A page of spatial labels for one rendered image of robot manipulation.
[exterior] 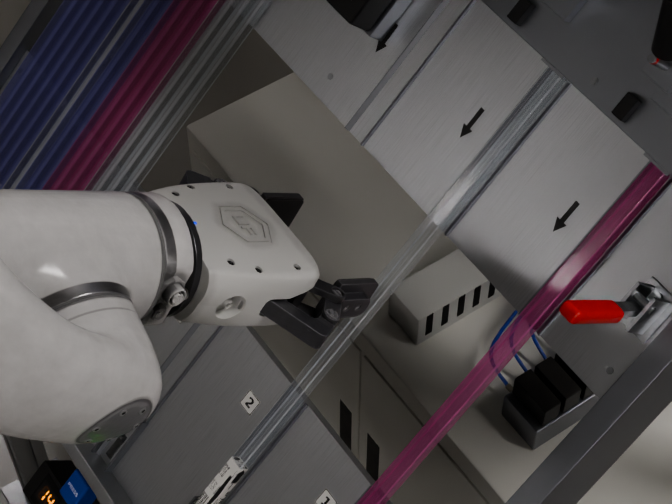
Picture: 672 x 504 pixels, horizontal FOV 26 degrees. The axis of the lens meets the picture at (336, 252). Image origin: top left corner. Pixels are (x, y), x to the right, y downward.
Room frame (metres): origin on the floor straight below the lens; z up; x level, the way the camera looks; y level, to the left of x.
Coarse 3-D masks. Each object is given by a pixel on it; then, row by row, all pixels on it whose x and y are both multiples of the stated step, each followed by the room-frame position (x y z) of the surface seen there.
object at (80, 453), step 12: (72, 444) 0.63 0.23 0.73; (84, 444) 0.63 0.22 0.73; (120, 444) 0.65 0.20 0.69; (72, 456) 0.62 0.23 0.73; (84, 456) 0.62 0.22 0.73; (96, 456) 0.62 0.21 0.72; (84, 468) 0.61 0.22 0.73; (96, 468) 0.61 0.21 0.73; (96, 480) 0.59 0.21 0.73; (108, 480) 0.60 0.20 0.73; (96, 492) 0.58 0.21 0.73; (108, 492) 0.58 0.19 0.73; (120, 492) 0.59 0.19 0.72
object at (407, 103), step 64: (320, 0) 0.89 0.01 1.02; (448, 0) 0.83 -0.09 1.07; (320, 64) 0.84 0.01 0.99; (384, 64) 0.81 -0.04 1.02; (448, 64) 0.79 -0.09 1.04; (512, 64) 0.77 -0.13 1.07; (384, 128) 0.77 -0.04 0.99; (448, 128) 0.74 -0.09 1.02; (576, 128) 0.70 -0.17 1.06; (512, 192) 0.68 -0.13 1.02; (576, 192) 0.66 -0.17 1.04; (512, 256) 0.64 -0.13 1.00; (640, 256) 0.60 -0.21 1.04
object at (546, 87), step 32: (544, 96) 0.72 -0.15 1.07; (512, 128) 0.71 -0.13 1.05; (480, 160) 0.70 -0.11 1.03; (448, 192) 0.69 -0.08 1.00; (448, 224) 0.68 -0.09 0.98; (416, 256) 0.66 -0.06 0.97; (384, 288) 0.65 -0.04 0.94; (352, 320) 0.64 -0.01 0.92; (320, 352) 0.62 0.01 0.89; (288, 416) 0.59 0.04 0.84; (256, 448) 0.58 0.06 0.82
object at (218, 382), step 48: (192, 336) 0.68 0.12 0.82; (240, 336) 0.67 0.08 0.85; (192, 384) 0.65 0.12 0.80; (240, 384) 0.63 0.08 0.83; (288, 384) 0.62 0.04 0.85; (144, 432) 0.63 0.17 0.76; (192, 432) 0.61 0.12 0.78; (240, 432) 0.60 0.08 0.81; (288, 432) 0.58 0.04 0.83; (144, 480) 0.59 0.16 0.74; (192, 480) 0.58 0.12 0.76; (240, 480) 0.56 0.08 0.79; (288, 480) 0.55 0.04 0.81; (336, 480) 0.54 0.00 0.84
